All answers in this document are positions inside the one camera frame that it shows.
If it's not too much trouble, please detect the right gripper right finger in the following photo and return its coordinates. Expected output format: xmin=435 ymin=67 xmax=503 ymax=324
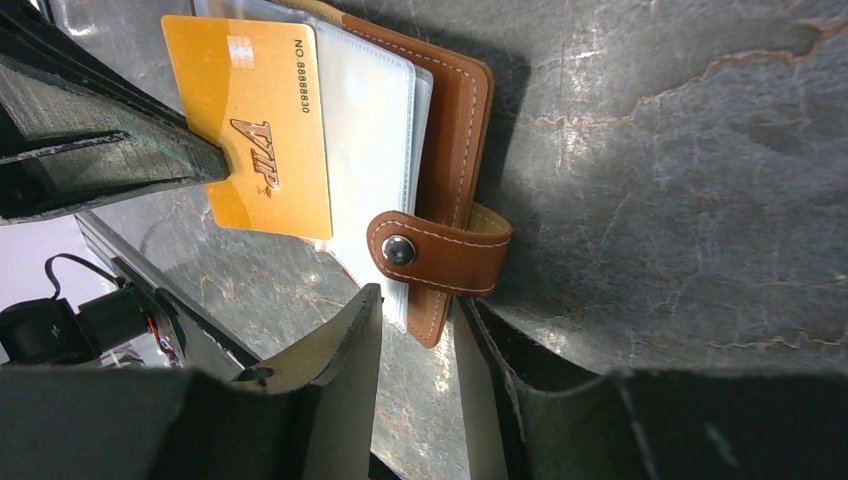
xmin=454 ymin=298 xmax=847 ymax=479

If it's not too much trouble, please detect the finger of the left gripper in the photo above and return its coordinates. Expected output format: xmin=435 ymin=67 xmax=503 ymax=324
xmin=1 ymin=6 xmax=229 ymax=225

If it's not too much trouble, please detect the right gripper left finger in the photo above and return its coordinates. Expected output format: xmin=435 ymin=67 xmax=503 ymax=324
xmin=1 ymin=284 xmax=382 ymax=479

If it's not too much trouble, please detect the brown leather card holder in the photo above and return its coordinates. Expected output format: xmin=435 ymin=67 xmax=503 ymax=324
xmin=190 ymin=0 xmax=515 ymax=350

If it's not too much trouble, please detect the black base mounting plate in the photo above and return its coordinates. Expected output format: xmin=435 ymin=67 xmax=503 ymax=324
xmin=76 ymin=213 xmax=261 ymax=380

